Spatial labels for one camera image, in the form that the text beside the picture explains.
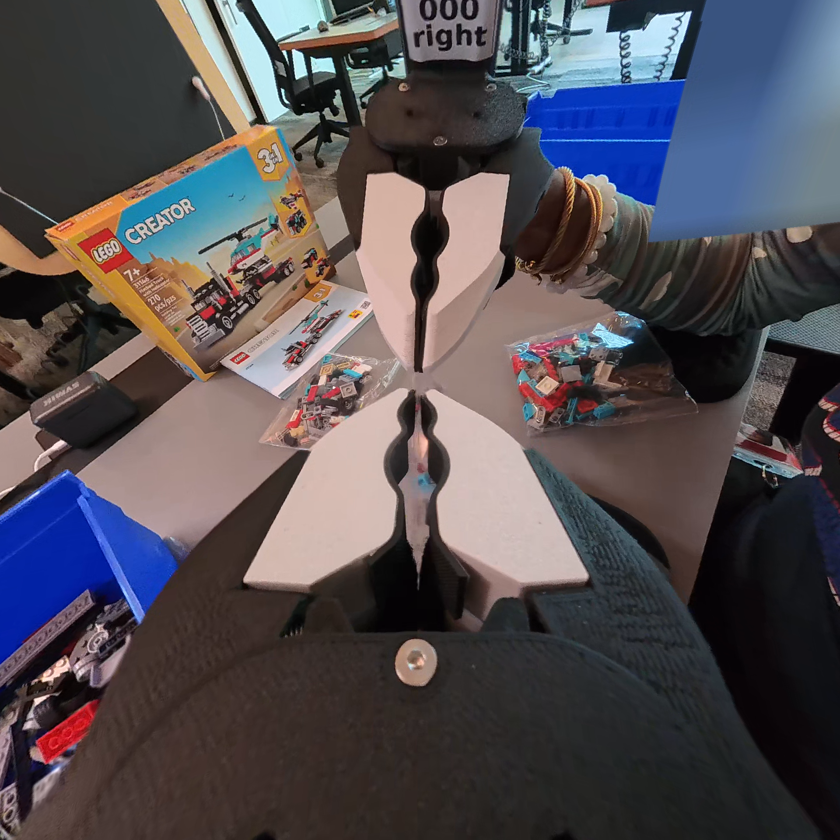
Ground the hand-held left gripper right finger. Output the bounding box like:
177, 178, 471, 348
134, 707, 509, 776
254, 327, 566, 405
420, 392, 590, 621

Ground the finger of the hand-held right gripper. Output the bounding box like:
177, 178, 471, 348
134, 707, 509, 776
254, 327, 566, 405
420, 171, 515, 379
362, 171, 428, 373

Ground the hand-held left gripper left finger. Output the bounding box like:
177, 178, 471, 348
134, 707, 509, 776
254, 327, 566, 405
243, 387, 422, 621

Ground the small clear plastic bag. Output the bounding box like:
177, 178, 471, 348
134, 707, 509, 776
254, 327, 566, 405
402, 369, 448, 568

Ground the blue plastic bin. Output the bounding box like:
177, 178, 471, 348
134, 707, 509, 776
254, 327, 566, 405
0, 469, 179, 828
524, 80, 686, 206

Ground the pile of lego bricks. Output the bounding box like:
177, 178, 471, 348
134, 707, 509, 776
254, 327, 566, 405
0, 587, 142, 824

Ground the person's right forearm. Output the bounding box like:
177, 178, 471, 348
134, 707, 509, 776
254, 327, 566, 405
591, 197, 840, 337

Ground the clear bag of colourful bricks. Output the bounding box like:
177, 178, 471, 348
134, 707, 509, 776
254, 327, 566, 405
507, 314, 698, 435
260, 353, 403, 452

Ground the lego instruction booklet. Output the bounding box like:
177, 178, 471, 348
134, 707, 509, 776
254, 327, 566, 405
220, 281, 375, 400

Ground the colourful lego set box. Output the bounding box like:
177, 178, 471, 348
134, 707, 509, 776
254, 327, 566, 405
45, 125, 337, 383

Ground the person's right hand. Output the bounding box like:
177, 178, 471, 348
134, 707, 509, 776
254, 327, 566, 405
515, 167, 573, 273

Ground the black office chair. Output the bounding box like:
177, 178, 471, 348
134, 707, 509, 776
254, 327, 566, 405
344, 31, 403, 110
0, 264, 132, 395
235, 0, 350, 169

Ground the wood-edged office desk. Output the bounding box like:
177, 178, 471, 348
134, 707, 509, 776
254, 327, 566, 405
278, 12, 403, 127

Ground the black rectangular device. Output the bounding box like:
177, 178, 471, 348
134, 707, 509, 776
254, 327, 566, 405
29, 371, 137, 448

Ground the gold bangle bracelet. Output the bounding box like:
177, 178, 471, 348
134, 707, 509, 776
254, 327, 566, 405
516, 167, 580, 275
548, 180, 603, 284

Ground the white bead bracelet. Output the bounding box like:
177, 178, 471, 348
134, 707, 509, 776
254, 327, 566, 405
551, 173, 623, 287

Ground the white cable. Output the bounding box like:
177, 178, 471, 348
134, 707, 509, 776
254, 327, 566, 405
190, 75, 228, 141
0, 438, 71, 500

